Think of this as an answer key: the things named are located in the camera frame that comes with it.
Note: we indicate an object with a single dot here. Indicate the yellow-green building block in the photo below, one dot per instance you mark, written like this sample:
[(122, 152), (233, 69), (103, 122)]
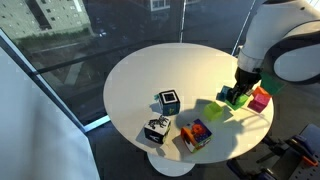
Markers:
[(213, 111)]

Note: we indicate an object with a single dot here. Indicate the grey perforated metal stand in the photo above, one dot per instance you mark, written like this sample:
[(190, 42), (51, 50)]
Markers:
[(296, 168)]

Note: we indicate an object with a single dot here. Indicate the magenta building block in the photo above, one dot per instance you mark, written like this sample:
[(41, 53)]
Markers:
[(258, 103)]

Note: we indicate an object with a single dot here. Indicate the black white zebra soft cube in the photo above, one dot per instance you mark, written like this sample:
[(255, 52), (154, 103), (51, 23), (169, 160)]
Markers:
[(157, 129)]

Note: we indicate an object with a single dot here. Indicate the colourful orange purple soft cube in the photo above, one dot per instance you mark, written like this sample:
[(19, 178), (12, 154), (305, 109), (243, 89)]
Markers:
[(196, 136)]

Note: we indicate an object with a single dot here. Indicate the blue building block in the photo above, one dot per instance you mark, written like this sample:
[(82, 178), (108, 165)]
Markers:
[(223, 93)]

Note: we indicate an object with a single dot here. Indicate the teal soft cube black square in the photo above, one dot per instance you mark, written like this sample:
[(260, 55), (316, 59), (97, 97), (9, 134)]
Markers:
[(169, 102)]

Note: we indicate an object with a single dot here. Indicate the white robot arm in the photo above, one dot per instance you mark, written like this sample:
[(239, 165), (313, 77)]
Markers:
[(276, 30)]

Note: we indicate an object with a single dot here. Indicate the orange building block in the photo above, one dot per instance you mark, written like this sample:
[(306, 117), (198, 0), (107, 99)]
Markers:
[(262, 91)]

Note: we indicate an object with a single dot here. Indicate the blue orange clamp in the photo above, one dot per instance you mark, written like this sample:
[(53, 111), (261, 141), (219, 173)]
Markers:
[(302, 150)]

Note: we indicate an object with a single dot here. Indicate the dark blue clamp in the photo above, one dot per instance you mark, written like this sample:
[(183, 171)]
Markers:
[(248, 172)]

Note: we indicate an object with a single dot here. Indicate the white round table base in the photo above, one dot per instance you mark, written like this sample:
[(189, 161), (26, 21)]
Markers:
[(170, 167)]

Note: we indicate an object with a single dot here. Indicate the dark window frame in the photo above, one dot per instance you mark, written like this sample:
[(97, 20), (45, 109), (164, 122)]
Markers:
[(57, 100)]

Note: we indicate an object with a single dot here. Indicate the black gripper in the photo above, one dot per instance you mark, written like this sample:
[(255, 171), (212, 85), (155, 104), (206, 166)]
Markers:
[(247, 80)]

